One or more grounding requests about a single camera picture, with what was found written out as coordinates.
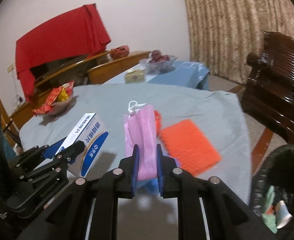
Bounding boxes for red apples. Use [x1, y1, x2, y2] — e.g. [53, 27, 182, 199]
[149, 50, 170, 63]

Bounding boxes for grey table cloth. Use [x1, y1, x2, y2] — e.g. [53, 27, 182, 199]
[19, 82, 253, 240]

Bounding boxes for snack bowl with red packets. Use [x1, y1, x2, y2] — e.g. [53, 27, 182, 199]
[32, 80, 75, 116]

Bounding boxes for black lined trash bin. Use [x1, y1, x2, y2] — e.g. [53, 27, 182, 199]
[249, 145, 294, 239]

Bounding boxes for dark wooden armchair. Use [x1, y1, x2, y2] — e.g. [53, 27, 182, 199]
[241, 31, 294, 144]

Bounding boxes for pink face mask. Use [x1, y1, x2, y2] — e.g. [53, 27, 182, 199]
[123, 100, 157, 181]

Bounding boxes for beige tissue box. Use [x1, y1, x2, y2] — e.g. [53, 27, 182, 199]
[124, 69, 146, 84]

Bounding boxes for patterned beige curtain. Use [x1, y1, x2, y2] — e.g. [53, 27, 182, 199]
[185, 0, 294, 84]

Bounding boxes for white blue medicine box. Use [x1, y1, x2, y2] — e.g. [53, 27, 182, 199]
[56, 113, 109, 177]

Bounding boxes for glass fruit bowl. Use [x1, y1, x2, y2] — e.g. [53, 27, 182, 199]
[139, 55, 178, 75]

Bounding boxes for red cloth cover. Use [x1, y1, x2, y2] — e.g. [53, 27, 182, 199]
[15, 4, 111, 102]

